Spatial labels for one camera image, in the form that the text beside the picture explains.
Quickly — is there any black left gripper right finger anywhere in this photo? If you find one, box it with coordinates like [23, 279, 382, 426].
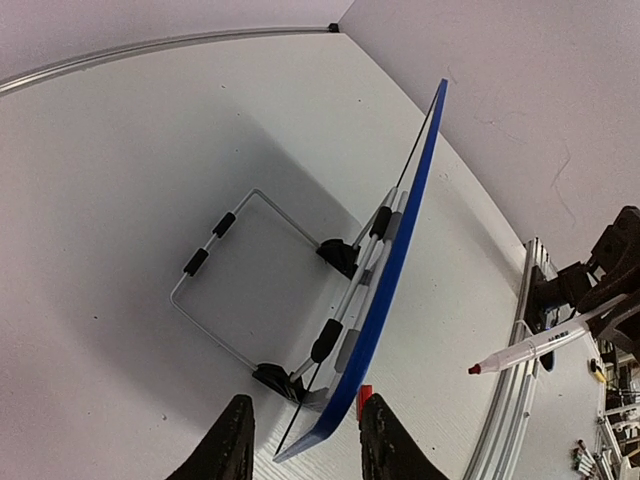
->
[359, 393, 447, 480]

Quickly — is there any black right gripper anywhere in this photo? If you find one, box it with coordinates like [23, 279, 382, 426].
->
[577, 205, 639, 361]

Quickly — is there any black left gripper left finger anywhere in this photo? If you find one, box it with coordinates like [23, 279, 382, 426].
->
[167, 394, 255, 480]

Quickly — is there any red marker cap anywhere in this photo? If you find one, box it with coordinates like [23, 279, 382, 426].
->
[357, 385, 374, 423]

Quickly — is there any white marker pen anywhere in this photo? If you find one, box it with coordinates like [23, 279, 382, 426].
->
[468, 294, 627, 375]

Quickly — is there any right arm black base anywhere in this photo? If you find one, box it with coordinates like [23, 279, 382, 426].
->
[524, 262, 592, 334]

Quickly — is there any left black whiteboard foot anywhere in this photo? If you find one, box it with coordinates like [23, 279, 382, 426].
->
[252, 363, 306, 403]

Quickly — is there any black whiteboard foot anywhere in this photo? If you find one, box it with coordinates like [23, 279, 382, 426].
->
[316, 238, 361, 279]
[252, 363, 306, 403]

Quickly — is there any blue-framed whiteboard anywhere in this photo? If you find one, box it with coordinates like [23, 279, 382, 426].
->
[273, 78, 448, 463]

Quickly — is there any right black whiteboard foot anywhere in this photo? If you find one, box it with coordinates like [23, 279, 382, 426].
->
[316, 238, 361, 279]

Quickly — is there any rear aluminium table trim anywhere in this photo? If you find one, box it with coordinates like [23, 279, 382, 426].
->
[1, 23, 340, 97]

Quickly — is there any aluminium front rail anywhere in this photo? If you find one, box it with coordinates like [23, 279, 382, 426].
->
[463, 238, 555, 479]

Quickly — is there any wire easel stand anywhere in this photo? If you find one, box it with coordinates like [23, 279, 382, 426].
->
[170, 186, 405, 411]

